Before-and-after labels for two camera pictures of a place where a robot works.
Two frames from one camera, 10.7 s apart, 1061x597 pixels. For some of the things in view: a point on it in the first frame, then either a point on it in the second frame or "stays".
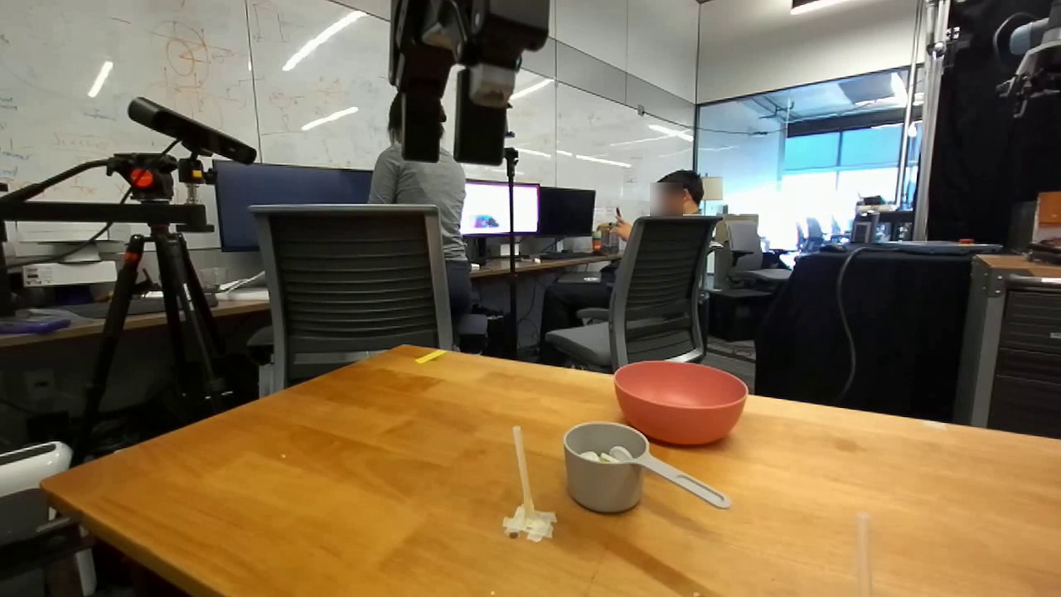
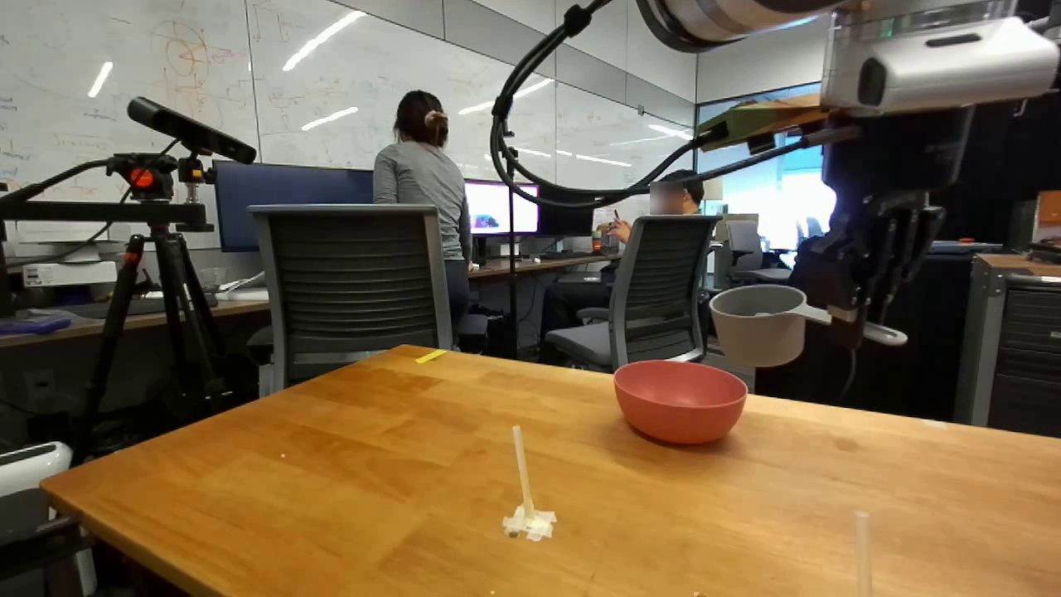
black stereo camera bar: [173, 125] stays
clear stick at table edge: [863, 551] stays
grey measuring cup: [604, 469] to [763, 325]
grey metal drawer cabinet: [1012, 342] stays
